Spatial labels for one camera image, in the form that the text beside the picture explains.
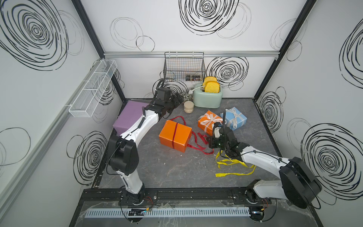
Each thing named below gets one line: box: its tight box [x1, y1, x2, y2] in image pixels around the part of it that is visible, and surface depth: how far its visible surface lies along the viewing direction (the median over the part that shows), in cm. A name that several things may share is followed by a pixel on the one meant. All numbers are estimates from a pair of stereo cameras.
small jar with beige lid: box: [183, 100, 195, 114], surface depth 111 cm
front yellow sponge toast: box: [204, 80, 220, 94], surface depth 104 cm
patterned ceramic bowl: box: [180, 92, 194, 103], surface depth 122 cm
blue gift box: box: [220, 106, 248, 131], surface depth 101 cm
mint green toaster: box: [192, 83, 223, 109], surface depth 109 cm
